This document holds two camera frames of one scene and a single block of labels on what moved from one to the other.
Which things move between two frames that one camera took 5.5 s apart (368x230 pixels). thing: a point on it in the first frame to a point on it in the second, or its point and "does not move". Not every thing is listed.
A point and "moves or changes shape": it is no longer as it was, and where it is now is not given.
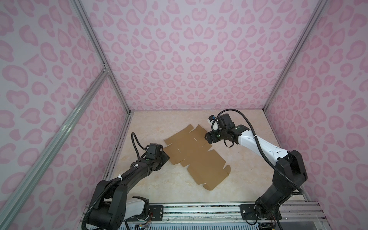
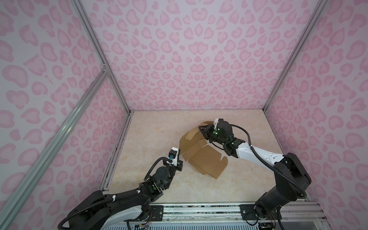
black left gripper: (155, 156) to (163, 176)
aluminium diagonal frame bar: (12, 204) does not move
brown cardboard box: (190, 145) moves or changes shape
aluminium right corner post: (322, 5) does not move
